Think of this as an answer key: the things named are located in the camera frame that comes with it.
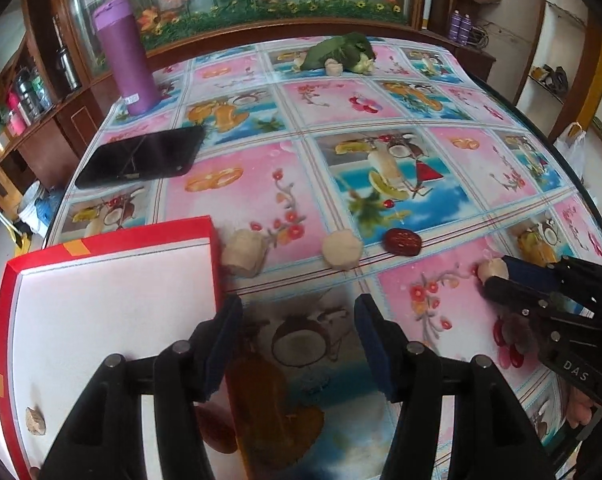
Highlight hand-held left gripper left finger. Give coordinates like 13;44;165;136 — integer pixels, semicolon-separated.
28;294;244;480

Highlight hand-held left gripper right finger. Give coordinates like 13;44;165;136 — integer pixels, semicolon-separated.
353;294;556;480

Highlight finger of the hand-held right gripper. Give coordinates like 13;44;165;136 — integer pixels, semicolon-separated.
498;254;602;311
482;277;602;333

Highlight brown dried piece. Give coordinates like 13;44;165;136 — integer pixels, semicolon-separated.
198;405;238;453

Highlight red date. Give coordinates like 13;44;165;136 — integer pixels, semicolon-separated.
383;228;422;256

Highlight red box with white inside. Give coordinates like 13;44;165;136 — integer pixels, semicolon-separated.
0;216;242;480

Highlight brown walnut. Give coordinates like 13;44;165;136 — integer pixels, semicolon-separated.
25;406;46;435

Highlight person's right hand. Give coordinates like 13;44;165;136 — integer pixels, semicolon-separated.
567;387;596;430

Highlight round pale yam slice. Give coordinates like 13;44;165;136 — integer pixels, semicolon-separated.
322;230;362;270

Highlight white plastic bag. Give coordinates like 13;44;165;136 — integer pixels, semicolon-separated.
553;122;589;181

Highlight shoes on shelf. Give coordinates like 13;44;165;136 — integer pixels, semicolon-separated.
531;65;569;96

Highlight fruit print tablecloth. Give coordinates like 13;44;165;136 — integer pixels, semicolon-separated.
46;37;602;480

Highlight wooden side cabinet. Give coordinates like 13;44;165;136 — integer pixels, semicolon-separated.
421;0;496;83

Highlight white bucket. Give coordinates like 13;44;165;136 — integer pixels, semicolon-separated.
18;182;49;236

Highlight green leafy vegetable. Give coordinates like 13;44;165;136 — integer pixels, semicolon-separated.
303;32;374;73

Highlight purple tumbler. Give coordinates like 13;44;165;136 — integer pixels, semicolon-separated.
92;0;160;116

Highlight pink bottle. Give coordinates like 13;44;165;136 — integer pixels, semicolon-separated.
8;92;26;133

